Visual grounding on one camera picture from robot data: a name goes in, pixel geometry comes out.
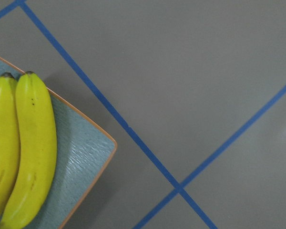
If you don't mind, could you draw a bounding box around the yellow banana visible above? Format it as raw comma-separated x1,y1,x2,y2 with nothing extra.
0,73,20,216
0,71,57,229

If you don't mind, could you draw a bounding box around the blue square ceramic plate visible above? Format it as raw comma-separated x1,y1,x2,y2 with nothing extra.
0,53,118,229

